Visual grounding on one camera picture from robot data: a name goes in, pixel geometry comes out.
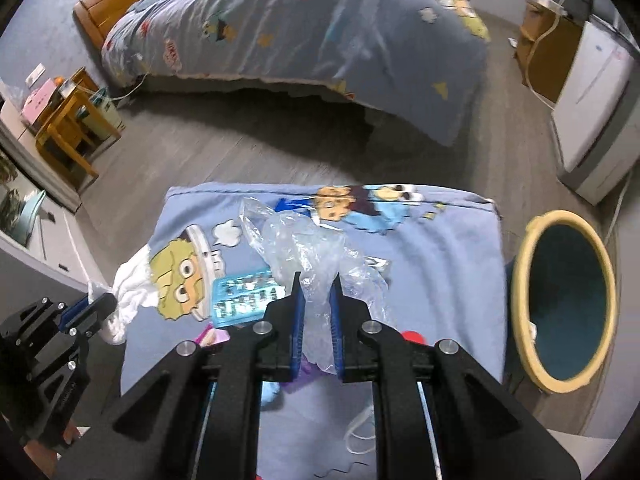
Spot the clear plastic bag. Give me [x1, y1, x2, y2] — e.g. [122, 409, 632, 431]
[239, 197, 393, 374]

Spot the light blue face mask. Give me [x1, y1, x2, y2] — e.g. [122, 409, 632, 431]
[260, 382, 284, 411]

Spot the white tissue paper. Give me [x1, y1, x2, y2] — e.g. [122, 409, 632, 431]
[88, 245, 160, 346]

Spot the white low cabinet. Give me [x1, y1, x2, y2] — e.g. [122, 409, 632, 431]
[1, 102, 106, 292]

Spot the teal blister pack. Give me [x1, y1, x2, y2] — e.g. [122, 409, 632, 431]
[210, 268, 286, 328]

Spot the blue cartoon blanket on table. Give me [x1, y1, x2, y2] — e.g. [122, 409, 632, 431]
[114, 183, 506, 479]

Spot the wooden bedside stool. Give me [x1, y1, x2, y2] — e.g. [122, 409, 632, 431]
[35, 67, 122, 191]

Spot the teal bin with yellow rim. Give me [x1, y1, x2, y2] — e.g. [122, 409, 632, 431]
[506, 209, 618, 394]

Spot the pink box on stool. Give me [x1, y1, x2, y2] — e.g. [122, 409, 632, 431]
[21, 78, 60, 126]

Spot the white air purifier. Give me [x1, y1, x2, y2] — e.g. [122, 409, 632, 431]
[551, 16, 639, 206]

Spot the wooden cabinet in corner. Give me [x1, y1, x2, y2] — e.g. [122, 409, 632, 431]
[514, 0, 582, 103]

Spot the blue cartoon bed duvet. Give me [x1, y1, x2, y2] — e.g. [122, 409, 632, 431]
[101, 0, 489, 146]

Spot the white power cable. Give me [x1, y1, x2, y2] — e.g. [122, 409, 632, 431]
[522, 0, 576, 111]

